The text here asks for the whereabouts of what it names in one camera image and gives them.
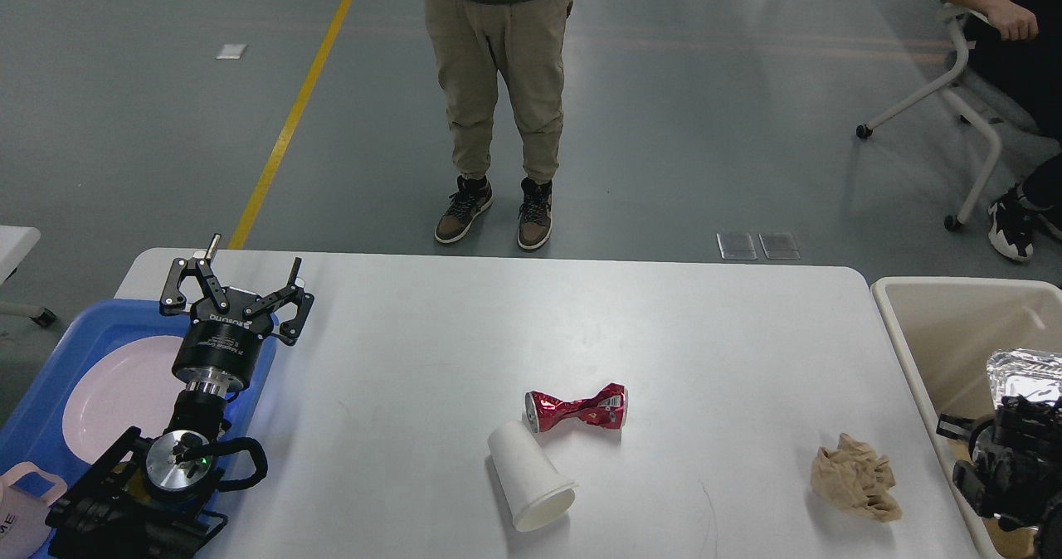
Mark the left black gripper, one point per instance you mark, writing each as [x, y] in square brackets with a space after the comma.
[222, 347]

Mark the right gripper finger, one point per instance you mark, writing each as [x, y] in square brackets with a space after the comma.
[957, 428]

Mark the aluminium foil tray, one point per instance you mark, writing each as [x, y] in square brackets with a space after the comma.
[1033, 374]

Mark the pink plate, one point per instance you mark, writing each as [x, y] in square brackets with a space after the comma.
[130, 386]

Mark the pink HOME mug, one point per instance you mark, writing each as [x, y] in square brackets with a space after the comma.
[23, 516]

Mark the white paper cup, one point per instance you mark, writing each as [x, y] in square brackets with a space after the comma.
[537, 494]

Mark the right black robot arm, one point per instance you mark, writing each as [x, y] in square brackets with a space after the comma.
[1014, 473]

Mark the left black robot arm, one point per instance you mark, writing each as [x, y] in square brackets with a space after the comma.
[147, 497]

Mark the beige plastic bin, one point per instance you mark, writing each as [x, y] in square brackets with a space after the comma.
[944, 330]

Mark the white side table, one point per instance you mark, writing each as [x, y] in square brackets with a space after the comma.
[16, 243]

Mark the blue plastic tray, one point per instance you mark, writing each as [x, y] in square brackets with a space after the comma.
[35, 431]

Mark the white office chair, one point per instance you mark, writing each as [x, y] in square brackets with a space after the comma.
[976, 101]

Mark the crushed red can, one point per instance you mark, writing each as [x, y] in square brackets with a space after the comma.
[607, 409]

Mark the person in dark trousers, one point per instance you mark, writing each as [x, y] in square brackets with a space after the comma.
[1020, 54]

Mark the person in khaki trousers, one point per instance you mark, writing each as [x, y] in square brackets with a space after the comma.
[480, 45]

